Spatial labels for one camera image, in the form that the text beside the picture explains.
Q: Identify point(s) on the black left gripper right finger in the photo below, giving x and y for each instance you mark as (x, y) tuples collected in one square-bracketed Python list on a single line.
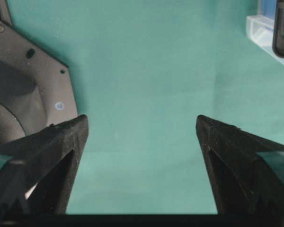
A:
[(246, 171)]

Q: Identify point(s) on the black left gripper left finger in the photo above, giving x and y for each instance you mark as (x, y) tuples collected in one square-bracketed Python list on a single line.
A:
[(39, 175)]

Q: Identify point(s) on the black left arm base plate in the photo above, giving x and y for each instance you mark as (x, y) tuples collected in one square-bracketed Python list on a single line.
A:
[(35, 88)]

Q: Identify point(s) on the clear plastic storage case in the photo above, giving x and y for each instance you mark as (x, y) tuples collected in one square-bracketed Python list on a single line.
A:
[(266, 28)]

